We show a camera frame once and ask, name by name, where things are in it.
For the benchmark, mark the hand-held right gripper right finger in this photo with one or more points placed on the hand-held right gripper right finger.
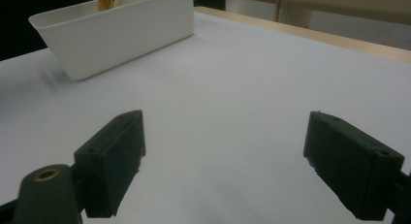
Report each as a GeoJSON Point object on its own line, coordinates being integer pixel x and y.
{"type": "Point", "coordinates": [352, 166]}

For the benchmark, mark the beige wooden desk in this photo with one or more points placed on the beige wooden desk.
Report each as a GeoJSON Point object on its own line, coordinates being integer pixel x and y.
{"type": "Point", "coordinates": [339, 4]}

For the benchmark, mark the white plastic box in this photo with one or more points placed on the white plastic box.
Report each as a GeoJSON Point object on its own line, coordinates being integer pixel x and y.
{"type": "Point", "coordinates": [122, 36]}

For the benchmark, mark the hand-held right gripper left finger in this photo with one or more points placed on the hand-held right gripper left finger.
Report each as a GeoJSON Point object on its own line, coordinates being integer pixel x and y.
{"type": "Point", "coordinates": [110, 166]}

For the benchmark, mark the white table cover sheet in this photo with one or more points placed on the white table cover sheet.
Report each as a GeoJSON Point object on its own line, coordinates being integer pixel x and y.
{"type": "Point", "coordinates": [226, 98]}

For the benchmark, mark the wooden table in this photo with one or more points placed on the wooden table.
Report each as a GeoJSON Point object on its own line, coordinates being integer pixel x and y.
{"type": "Point", "coordinates": [307, 35]}

